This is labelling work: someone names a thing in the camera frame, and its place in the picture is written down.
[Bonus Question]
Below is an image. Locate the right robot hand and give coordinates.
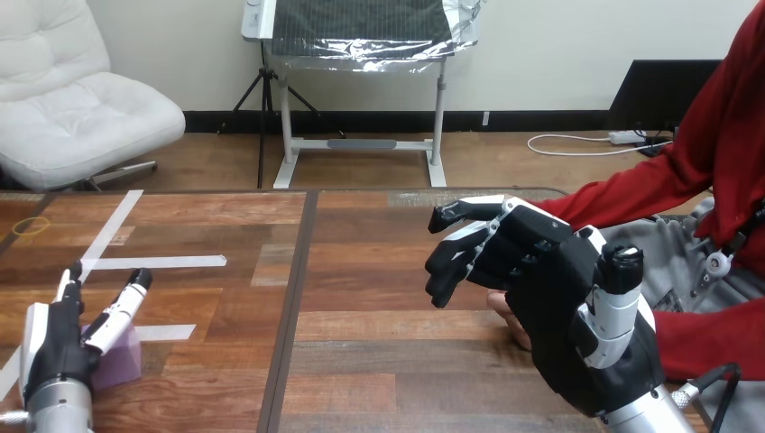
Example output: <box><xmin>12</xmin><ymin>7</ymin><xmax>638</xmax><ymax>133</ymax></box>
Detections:
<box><xmin>424</xmin><ymin>195</ymin><xmax>668</xmax><ymax>418</ymax></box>

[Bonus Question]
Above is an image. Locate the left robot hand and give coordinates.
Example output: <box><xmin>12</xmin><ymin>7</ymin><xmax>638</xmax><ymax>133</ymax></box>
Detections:
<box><xmin>18</xmin><ymin>261</ymin><xmax>153</xmax><ymax>401</ymax></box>

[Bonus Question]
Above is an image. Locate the person's hand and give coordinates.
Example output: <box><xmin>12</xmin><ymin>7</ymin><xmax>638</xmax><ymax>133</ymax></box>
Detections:
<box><xmin>486</xmin><ymin>290</ymin><xmax>534</xmax><ymax>353</ymax></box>

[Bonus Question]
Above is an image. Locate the purple block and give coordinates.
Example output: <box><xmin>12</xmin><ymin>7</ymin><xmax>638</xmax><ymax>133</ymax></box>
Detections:
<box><xmin>80</xmin><ymin>324</ymin><xmax>143</xmax><ymax>392</ymax></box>

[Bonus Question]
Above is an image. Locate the person's forearm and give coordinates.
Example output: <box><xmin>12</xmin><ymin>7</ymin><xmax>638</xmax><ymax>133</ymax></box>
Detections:
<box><xmin>530</xmin><ymin>140</ymin><xmax>715</xmax><ymax>232</ymax></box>
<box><xmin>651</xmin><ymin>297</ymin><xmax>765</xmax><ymax>382</ymax></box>

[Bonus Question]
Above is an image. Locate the person's body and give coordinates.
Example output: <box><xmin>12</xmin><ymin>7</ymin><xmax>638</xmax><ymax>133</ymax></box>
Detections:
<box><xmin>597</xmin><ymin>0</ymin><xmax>765</xmax><ymax>433</ymax></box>

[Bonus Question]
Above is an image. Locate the white power strip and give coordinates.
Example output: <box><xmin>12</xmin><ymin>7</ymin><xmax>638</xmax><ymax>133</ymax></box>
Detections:
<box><xmin>607</xmin><ymin>129</ymin><xmax>649</xmax><ymax>146</ymax></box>

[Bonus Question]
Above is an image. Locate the dark screen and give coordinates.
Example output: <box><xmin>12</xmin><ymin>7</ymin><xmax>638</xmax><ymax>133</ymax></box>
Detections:
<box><xmin>608</xmin><ymin>59</ymin><xmax>724</xmax><ymax>134</ymax></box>

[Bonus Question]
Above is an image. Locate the white desk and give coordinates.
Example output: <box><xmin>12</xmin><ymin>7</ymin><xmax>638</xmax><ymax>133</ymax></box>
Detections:
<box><xmin>240</xmin><ymin>0</ymin><xmax>485</xmax><ymax>190</ymax></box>

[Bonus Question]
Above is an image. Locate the white cushioned chair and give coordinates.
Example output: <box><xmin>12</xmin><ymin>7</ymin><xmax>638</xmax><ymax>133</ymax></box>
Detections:
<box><xmin>0</xmin><ymin>0</ymin><xmax>187</xmax><ymax>192</ymax></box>

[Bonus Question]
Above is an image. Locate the foil sheet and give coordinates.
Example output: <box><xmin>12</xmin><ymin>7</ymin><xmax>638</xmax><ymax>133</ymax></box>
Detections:
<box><xmin>265</xmin><ymin>0</ymin><xmax>486</xmax><ymax>75</ymax></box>

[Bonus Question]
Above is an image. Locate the black tripod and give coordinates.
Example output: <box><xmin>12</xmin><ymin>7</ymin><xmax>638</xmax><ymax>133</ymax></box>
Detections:
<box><xmin>217</xmin><ymin>41</ymin><xmax>346</xmax><ymax>190</ymax></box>

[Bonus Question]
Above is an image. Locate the tangle of cables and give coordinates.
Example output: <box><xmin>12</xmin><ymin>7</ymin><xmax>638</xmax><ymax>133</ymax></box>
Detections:
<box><xmin>526</xmin><ymin>122</ymin><xmax>680</xmax><ymax>159</ymax></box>

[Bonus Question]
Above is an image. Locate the black cable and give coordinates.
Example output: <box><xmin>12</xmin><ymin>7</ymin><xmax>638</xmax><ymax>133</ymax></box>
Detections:
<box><xmin>687</xmin><ymin>363</ymin><xmax>742</xmax><ymax>433</ymax></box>

